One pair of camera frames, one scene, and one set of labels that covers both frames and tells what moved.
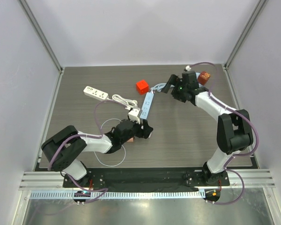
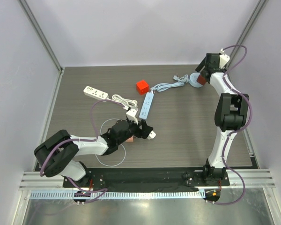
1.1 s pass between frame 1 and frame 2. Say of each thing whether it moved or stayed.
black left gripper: stayed
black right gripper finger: moved
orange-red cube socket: stayed
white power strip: stayed
